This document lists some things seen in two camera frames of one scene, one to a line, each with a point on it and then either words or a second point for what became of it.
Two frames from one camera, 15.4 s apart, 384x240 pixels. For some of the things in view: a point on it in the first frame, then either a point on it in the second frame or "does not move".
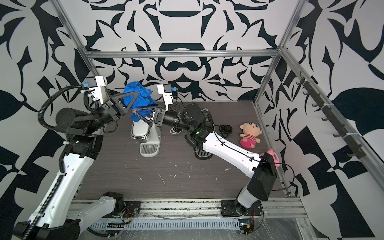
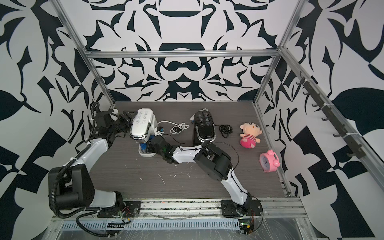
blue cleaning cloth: x=145 y=98 to x=143 y=146
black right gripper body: x=168 y=118 to x=150 y=147
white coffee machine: x=148 y=137 does not move
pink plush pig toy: x=251 y=131 does not move
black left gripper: x=111 y=112 to x=128 y=122
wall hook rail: x=332 y=115 does not move
